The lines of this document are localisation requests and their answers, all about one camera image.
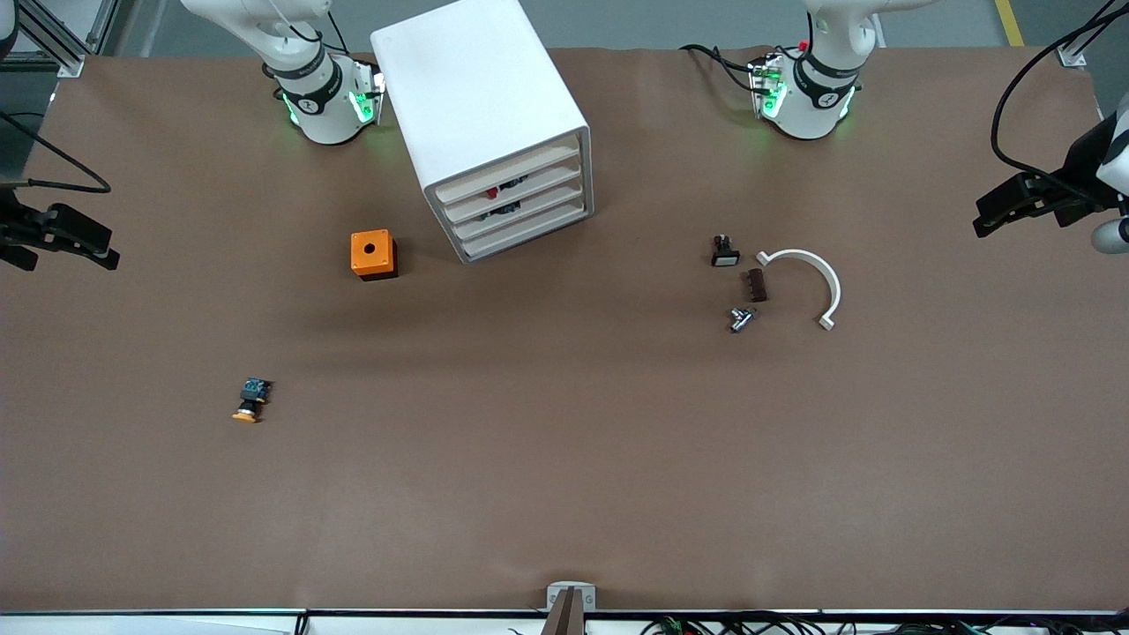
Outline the white plastic drawer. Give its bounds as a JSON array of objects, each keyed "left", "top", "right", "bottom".
[
  {"left": 457, "top": 194, "right": 594, "bottom": 264},
  {"left": 435, "top": 132, "right": 585, "bottom": 208},
  {"left": 441, "top": 154, "right": 587, "bottom": 226},
  {"left": 450, "top": 175, "right": 590, "bottom": 245}
]

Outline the white drawer cabinet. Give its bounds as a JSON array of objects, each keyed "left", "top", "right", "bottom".
[{"left": 370, "top": 0, "right": 594, "bottom": 264}]

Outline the white semicircular clamp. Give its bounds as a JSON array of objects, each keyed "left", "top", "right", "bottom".
[{"left": 756, "top": 249, "right": 841, "bottom": 332}]

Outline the orange box with hole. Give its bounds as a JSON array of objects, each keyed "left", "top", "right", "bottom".
[{"left": 350, "top": 229, "right": 398, "bottom": 281}]

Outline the brown table cover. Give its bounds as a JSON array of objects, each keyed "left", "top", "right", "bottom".
[{"left": 0, "top": 44, "right": 1129, "bottom": 614}]

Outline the aluminium frame post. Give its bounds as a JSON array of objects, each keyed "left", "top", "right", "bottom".
[
  {"left": 18, "top": 0, "right": 116, "bottom": 78},
  {"left": 1056, "top": 0, "right": 1129, "bottom": 70}
]

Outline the yellow push button switch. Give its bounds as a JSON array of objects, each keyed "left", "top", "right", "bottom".
[{"left": 232, "top": 377, "right": 273, "bottom": 424}]

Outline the black right arm base cable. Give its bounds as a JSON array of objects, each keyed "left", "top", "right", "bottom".
[{"left": 287, "top": 9, "right": 354, "bottom": 56}]

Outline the black arm base cable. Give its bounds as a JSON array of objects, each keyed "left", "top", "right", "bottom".
[
  {"left": 679, "top": 42, "right": 768, "bottom": 93},
  {"left": 287, "top": 9, "right": 354, "bottom": 56}
]

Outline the black left arm base cable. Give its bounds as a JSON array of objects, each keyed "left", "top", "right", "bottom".
[{"left": 679, "top": 42, "right": 768, "bottom": 93}]

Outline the white table edge rail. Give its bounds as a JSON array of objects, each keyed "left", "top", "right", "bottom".
[{"left": 0, "top": 609, "right": 1129, "bottom": 635}]

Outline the black cable bundle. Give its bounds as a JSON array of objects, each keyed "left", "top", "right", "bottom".
[{"left": 642, "top": 615, "right": 1129, "bottom": 635}]

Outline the grey metal bracket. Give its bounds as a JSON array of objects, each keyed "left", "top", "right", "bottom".
[{"left": 546, "top": 581, "right": 597, "bottom": 612}]

